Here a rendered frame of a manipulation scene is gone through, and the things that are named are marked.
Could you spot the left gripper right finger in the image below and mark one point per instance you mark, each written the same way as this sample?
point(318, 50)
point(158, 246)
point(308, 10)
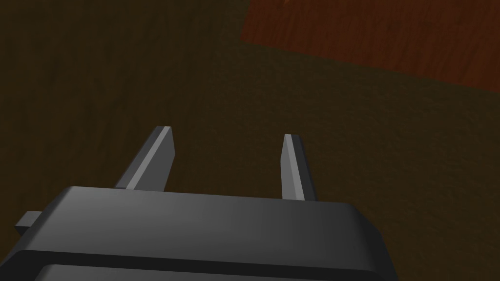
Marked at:
point(293, 171)

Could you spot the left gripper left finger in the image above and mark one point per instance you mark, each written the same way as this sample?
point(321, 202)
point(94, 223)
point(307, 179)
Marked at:
point(150, 166)

